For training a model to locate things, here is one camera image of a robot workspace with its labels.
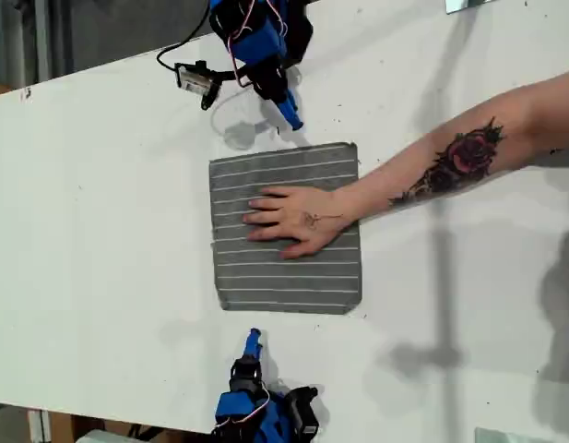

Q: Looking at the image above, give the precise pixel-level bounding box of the grey white-striped square towel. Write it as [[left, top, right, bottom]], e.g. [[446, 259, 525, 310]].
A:
[[208, 141, 362, 316]]

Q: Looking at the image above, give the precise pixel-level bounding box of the person's right hand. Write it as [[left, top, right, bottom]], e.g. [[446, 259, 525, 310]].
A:
[[242, 186, 360, 259]]

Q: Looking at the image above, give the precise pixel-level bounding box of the pale grey container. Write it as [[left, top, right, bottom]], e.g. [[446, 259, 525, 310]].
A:
[[74, 428, 133, 443]]

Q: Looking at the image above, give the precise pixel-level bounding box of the brown cardboard box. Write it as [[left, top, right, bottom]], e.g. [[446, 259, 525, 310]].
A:
[[48, 410, 211, 443]]

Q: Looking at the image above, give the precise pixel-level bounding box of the shiny steel plate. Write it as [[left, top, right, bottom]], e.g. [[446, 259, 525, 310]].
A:
[[444, 0, 493, 16]]

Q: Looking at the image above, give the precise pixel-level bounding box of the white table leg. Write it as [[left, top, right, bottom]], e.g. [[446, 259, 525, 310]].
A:
[[27, 408, 53, 443]]

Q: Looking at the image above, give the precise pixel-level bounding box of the red white arm wire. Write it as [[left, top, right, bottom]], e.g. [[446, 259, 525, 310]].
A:
[[223, 0, 290, 90], [217, 377, 271, 424]]

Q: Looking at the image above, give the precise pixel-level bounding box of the black camera stalk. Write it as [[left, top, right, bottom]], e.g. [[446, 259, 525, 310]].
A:
[[214, 68, 257, 87]]

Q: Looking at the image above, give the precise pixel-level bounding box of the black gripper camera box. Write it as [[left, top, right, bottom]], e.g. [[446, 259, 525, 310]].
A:
[[287, 386, 321, 438], [174, 60, 220, 112]]

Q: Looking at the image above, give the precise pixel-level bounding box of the black camera cable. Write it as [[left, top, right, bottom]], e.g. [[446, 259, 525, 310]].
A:
[[155, 0, 211, 73]]

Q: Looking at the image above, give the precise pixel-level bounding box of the grey metal rail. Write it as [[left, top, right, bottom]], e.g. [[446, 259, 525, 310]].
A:
[[33, 0, 53, 87]]

